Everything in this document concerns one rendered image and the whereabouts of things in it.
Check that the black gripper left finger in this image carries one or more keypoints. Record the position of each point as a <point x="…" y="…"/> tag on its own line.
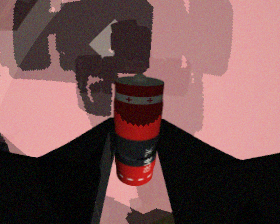
<point x="67" y="185"/>

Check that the red and black battery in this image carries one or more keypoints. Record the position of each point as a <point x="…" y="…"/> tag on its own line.
<point x="138" y="109"/>

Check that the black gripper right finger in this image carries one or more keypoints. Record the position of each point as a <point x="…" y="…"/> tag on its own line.
<point x="206" y="186"/>

